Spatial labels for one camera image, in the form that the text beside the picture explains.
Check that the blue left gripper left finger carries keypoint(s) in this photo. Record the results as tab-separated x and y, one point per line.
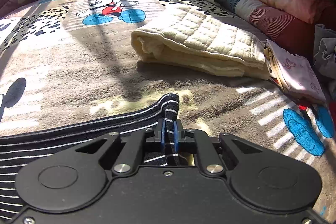
161	132

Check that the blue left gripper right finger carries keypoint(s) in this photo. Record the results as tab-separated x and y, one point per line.
178	134

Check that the navy white striped shirt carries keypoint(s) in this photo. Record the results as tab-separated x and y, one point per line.
19	150

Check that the stack of folded clothes right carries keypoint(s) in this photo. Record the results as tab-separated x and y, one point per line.
324	55

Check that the folded cream quilted blanket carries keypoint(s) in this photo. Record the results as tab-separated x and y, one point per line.
186	36

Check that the Mickey Mouse fleece blanket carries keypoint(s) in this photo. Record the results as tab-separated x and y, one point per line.
70	61

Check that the folded white purple-print cloth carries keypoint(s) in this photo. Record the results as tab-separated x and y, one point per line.
293	74

